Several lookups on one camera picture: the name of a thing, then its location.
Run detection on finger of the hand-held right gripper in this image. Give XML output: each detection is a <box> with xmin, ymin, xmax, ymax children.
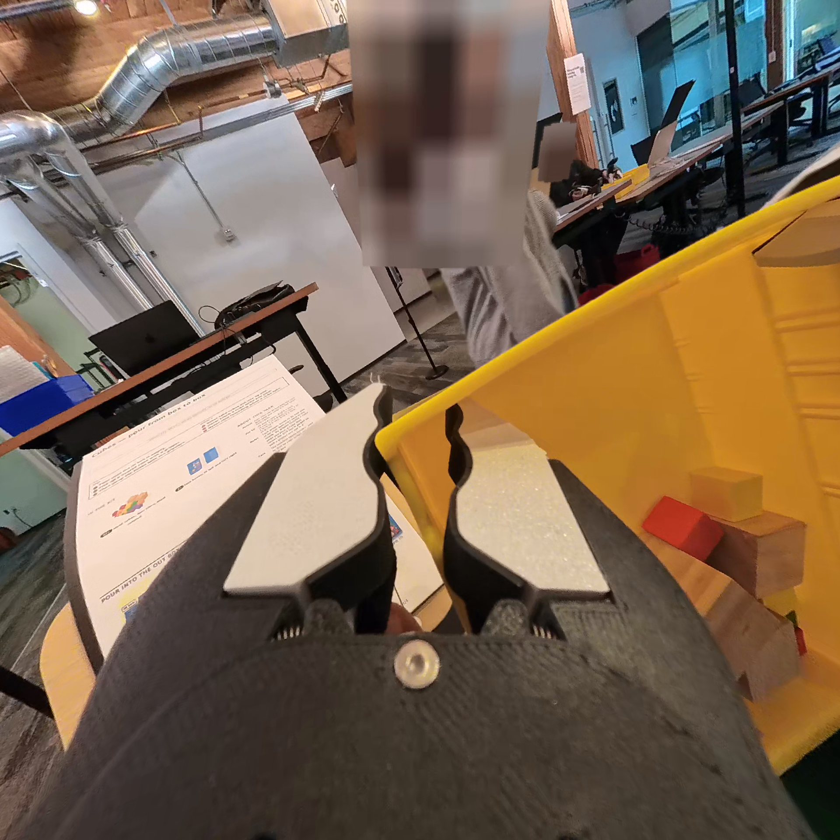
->
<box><xmin>753</xmin><ymin>200</ymin><xmax>840</xmax><ymax>269</ymax></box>
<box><xmin>768</xmin><ymin>141</ymin><xmax>840</xmax><ymax>206</ymax></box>

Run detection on black pole stand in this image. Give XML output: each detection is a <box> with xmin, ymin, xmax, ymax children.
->
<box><xmin>386</xmin><ymin>266</ymin><xmax>450</xmax><ymax>382</ymax></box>

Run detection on black bag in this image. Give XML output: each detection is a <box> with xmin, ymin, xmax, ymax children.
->
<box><xmin>215</xmin><ymin>281</ymin><xmax>298</xmax><ymax>326</ymax></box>

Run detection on black pole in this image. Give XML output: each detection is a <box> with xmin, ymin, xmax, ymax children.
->
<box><xmin>722</xmin><ymin>0</ymin><xmax>747</xmax><ymax>221</ymax></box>

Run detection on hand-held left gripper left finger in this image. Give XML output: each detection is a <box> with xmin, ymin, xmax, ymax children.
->
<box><xmin>223</xmin><ymin>384</ymin><xmax>398</xmax><ymax>634</ymax></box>

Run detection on wooden pillar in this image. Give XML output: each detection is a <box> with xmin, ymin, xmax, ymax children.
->
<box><xmin>549</xmin><ymin>0</ymin><xmax>599</xmax><ymax>172</ymax></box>

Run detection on white foam sheet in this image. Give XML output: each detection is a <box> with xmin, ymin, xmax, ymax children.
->
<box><xmin>0</xmin><ymin>346</ymin><xmax>52</xmax><ymax>403</ymax></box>

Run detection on pile of coloured wooden cubes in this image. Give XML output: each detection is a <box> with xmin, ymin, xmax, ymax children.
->
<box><xmin>642</xmin><ymin>466</ymin><xmax>809</xmax><ymax>703</ymax></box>

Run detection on white paper notice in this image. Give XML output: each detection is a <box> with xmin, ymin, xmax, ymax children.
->
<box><xmin>563</xmin><ymin>52</ymin><xmax>595</xmax><ymax>117</ymax></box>

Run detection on red container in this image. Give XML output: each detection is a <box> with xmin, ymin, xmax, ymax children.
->
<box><xmin>613</xmin><ymin>244</ymin><xmax>660</xmax><ymax>284</ymax></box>

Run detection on blue plastic bin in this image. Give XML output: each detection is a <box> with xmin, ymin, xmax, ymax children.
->
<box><xmin>0</xmin><ymin>375</ymin><xmax>94</xmax><ymax>435</ymax></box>

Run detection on yellow plastic box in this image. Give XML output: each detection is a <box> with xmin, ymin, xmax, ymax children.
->
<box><xmin>374</xmin><ymin>174</ymin><xmax>840</xmax><ymax>775</ymax></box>

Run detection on silver vertical pipes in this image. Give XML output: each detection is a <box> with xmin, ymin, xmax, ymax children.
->
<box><xmin>79</xmin><ymin>223</ymin><xmax>204</xmax><ymax>336</ymax></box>

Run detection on silver spiral ventilation duct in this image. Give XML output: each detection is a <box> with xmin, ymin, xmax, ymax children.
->
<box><xmin>0</xmin><ymin>12</ymin><xmax>284</xmax><ymax>198</ymax></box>

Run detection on wooden post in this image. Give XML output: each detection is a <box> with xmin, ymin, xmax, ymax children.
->
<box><xmin>0</xmin><ymin>295</ymin><xmax>74</xmax><ymax>382</ymax></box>

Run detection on white instruction sheet board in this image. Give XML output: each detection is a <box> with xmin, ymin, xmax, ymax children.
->
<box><xmin>39</xmin><ymin>354</ymin><xmax>454</xmax><ymax>749</ymax></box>

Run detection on rectangular metal duct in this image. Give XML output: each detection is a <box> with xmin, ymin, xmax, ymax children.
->
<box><xmin>262</xmin><ymin>0</ymin><xmax>349</xmax><ymax>67</ymax></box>

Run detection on open laptop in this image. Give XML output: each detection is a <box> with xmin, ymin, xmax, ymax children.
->
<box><xmin>631</xmin><ymin>80</ymin><xmax>697</xmax><ymax>166</ymax></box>

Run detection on black laptop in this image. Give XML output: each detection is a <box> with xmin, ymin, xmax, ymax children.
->
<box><xmin>88</xmin><ymin>301</ymin><xmax>201</xmax><ymax>376</ymax></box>

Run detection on wooden desk with black frame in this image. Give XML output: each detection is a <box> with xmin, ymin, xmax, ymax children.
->
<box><xmin>0</xmin><ymin>282</ymin><xmax>349</xmax><ymax>460</ymax></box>

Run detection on white partition panel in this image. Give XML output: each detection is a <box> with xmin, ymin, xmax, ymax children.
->
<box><xmin>98</xmin><ymin>98</ymin><xmax>406</xmax><ymax>398</ymax></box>

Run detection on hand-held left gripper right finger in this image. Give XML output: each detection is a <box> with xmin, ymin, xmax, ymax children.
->
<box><xmin>443</xmin><ymin>399</ymin><xmax>613</xmax><ymax>635</ymax></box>

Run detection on long wooden desk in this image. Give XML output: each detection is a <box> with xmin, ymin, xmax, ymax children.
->
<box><xmin>630</xmin><ymin>69</ymin><xmax>834</xmax><ymax>198</ymax></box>

